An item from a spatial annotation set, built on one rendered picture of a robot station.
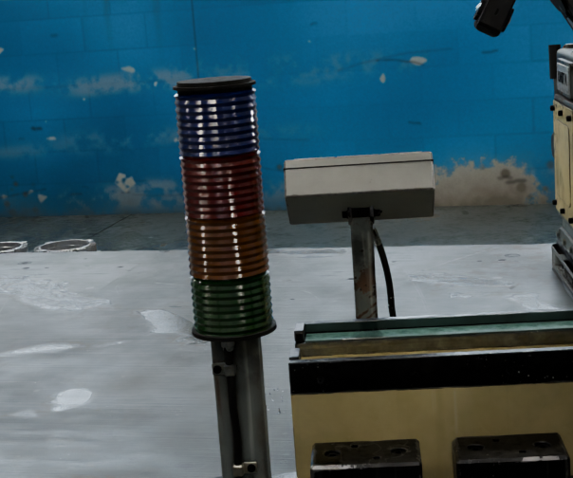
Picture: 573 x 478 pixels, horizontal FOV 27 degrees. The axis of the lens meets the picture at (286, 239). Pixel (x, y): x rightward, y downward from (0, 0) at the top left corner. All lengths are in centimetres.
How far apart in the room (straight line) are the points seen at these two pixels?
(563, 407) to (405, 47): 569
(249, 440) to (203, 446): 40
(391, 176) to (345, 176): 5
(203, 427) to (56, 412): 20
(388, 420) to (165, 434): 30
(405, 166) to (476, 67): 540
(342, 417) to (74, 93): 628
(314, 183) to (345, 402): 30
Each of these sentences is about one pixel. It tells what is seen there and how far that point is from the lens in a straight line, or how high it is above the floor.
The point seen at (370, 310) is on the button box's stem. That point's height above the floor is 90.
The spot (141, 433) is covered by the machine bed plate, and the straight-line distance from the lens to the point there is 137.
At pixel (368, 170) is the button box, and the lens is 136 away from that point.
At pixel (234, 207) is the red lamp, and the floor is 113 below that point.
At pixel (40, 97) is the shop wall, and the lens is 745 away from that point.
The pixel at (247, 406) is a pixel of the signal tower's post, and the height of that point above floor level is 97.
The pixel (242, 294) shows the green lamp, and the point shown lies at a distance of 86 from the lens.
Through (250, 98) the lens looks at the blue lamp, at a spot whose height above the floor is 120.
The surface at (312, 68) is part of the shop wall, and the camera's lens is 689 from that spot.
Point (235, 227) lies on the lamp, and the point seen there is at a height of 111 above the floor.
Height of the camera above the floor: 128
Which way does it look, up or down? 12 degrees down
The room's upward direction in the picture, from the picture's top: 4 degrees counter-clockwise
